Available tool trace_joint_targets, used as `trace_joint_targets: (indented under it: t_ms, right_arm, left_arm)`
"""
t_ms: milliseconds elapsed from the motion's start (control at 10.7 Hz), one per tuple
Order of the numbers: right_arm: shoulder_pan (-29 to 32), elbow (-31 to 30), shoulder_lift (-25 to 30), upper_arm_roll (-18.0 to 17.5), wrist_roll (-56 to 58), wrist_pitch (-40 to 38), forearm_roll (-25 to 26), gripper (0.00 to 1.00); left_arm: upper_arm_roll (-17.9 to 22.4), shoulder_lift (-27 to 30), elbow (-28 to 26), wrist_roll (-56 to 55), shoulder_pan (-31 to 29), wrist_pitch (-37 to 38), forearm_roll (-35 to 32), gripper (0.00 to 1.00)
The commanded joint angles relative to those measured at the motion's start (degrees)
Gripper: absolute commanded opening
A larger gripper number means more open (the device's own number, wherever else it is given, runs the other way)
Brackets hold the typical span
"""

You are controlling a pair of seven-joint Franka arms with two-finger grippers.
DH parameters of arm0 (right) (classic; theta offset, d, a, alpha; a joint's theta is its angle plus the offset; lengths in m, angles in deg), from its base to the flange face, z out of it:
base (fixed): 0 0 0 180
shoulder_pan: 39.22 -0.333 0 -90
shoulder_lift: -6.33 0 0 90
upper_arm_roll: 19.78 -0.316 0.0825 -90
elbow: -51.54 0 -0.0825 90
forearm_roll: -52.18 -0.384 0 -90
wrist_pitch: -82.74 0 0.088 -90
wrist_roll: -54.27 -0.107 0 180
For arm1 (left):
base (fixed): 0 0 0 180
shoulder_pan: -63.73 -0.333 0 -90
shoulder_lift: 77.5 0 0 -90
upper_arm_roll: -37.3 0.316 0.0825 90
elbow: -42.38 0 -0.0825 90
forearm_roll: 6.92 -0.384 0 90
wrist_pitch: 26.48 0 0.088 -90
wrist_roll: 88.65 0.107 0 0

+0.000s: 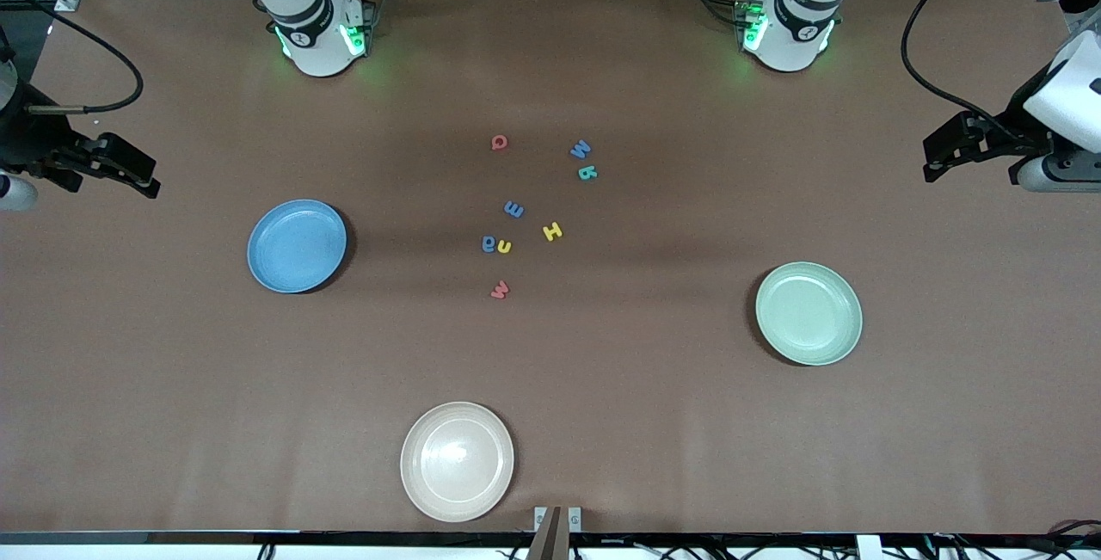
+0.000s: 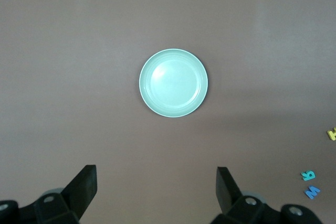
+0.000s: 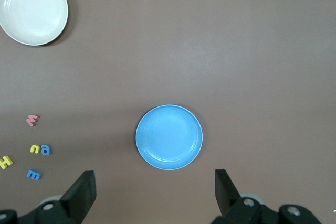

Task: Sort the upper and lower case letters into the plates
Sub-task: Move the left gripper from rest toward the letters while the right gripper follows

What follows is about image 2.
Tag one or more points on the blue foam letter M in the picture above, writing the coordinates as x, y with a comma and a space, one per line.
312, 192

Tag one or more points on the teal foam letter R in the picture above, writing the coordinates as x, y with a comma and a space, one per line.
309, 175

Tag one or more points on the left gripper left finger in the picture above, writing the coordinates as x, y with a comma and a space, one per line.
81, 187

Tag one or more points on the mint green plate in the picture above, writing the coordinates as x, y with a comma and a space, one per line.
173, 83

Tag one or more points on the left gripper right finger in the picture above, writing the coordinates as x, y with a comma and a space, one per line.
225, 190

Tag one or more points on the yellow foam letter H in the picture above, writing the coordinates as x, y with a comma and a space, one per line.
333, 134

